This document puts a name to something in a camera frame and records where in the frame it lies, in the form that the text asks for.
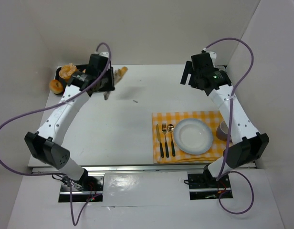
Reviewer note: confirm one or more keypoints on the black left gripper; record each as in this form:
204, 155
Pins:
108, 81

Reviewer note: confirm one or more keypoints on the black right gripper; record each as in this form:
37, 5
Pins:
188, 73

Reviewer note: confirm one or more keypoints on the metal tongs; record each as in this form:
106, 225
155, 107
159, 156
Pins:
116, 80

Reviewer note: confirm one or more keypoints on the striped golden bread roll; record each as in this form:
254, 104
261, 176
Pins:
122, 71

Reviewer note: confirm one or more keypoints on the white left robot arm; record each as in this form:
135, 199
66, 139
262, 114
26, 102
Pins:
46, 143

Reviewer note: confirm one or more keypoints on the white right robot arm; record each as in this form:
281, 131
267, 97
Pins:
204, 61

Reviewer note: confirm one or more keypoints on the tall orange muffin bread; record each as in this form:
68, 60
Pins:
67, 70

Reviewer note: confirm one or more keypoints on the small round bagel bread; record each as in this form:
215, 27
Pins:
56, 86

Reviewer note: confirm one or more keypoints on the black tray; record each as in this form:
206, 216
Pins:
81, 68

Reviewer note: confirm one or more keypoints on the white plate blue rim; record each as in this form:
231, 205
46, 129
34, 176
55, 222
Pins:
193, 136

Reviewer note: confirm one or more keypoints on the purple mug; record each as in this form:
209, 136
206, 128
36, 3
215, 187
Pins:
222, 131

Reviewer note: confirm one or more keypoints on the yellow checkered cloth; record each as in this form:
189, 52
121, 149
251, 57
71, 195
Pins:
211, 118

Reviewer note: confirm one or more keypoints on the gold spoon black handle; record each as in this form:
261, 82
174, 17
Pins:
170, 130

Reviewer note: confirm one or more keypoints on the fork with black handle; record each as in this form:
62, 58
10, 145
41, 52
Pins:
164, 131

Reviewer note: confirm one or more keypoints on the knife with black handle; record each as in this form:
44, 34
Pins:
159, 140

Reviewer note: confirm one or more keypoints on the aluminium front rail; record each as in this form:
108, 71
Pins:
145, 168

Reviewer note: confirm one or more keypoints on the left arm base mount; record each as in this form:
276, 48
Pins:
93, 192

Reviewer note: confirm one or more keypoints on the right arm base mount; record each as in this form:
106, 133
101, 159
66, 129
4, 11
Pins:
201, 189

